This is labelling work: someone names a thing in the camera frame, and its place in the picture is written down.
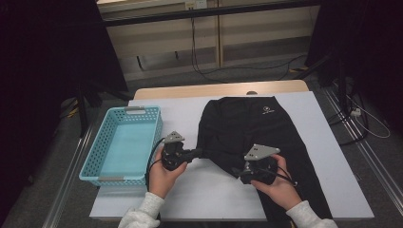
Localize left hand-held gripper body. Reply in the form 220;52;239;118
161;130;191;172

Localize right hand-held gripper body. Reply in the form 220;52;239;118
240;143;281;185

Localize black pants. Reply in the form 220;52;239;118
196;96;334;222

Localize light blue plastic basket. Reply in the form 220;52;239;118
78;105;164;188

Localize person's left hand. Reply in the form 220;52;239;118
148;146;188;200

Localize person's right hand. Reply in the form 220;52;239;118
251;155;302;212

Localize white table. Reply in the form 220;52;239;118
89;90;374;221

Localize light wooden shelf unit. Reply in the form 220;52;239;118
96;0;321;82

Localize black curtain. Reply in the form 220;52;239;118
0;0;129;222
305;0;403;134

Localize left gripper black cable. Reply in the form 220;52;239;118
144;137;165;191

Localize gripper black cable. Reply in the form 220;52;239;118
144;137;165;191
262;164;298;188

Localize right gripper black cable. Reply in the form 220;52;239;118
262;164;298;188

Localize black hanging cable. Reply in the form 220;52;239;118
189;17;308;85

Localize yellow cable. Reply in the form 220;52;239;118
60;99;80;120

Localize black floor cable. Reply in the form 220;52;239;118
327;91;370;146

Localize metal floor rail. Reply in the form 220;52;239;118
322;86;403;207
42;126;96;228

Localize white floor cable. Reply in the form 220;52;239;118
346;94;392;140

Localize white wall socket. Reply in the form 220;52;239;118
184;0;208;10

